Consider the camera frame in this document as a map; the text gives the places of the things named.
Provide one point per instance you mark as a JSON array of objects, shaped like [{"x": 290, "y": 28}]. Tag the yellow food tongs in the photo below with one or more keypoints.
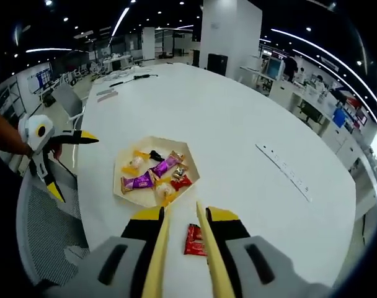
[{"x": 160, "y": 248}]

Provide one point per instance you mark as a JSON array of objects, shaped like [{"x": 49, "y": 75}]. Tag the gold candy food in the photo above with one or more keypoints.
[{"x": 180, "y": 172}]

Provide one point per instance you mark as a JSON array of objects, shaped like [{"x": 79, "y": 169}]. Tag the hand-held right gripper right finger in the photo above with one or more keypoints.
[{"x": 230, "y": 226}]

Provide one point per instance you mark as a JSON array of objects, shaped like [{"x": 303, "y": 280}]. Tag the small black food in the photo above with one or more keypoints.
[{"x": 154, "y": 155}]

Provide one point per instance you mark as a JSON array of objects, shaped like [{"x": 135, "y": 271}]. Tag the purple snack food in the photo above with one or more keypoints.
[
  {"x": 139, "y": 182},
  {"x": 162, "y": 167}
]

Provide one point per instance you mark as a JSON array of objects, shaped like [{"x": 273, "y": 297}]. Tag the red bar food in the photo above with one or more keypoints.
[{"x": 193, "y": 243}]

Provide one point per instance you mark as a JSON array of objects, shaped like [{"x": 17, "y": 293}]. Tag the small red candy food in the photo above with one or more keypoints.
[{"x": 180, "y": 183}]

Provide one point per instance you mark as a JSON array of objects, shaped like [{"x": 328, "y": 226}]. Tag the pale pink strips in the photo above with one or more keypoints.
[{"x": 108, "y": 94}]

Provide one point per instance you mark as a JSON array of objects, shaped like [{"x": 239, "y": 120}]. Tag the black office chair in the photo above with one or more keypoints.
[{"x": 311, "y": 113}]

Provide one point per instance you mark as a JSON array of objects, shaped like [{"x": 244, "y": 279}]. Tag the pale blue screen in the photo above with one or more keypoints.
[{"x": 275, "y": 67}]

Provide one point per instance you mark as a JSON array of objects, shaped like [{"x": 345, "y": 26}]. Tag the person's left hand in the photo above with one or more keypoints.
[{"x": 57, "y": 150}]

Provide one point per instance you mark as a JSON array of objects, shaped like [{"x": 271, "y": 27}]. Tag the table socket strip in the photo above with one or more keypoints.
[{"x": 284, "y": 172}]

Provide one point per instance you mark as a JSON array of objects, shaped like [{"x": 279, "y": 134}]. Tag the grey chair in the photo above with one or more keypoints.
[{"x": 66, "y": 97}]

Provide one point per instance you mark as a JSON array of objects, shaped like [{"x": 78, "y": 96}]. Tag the blue storage crate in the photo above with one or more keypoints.
[{"x": 339, "y": 118}]

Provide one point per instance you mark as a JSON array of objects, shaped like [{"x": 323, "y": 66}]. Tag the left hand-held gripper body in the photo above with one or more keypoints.
[{"x": 32, "y": 133}]

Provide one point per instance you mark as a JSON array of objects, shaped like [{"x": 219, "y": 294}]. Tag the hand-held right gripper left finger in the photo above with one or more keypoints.
[{"x": 135, "y": 229}]

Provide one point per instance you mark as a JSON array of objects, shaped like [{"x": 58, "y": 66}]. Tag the long white counter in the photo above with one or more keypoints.
[{"x": 284, "y": 93}]

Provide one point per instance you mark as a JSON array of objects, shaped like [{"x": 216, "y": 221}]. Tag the black cabinet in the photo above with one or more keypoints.
[{"x": 218, "y": 63}]

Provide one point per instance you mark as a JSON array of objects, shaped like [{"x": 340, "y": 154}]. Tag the blue wall board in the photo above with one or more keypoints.
[{"x": 41, "y": 76}]

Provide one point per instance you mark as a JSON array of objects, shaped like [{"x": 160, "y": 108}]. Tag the cream hexagonal container tray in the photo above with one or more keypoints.
[{"x": 157, "y": 144}]

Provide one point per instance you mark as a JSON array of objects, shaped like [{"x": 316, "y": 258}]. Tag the red wall display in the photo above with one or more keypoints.
[{"x": 360, "y": 113}]

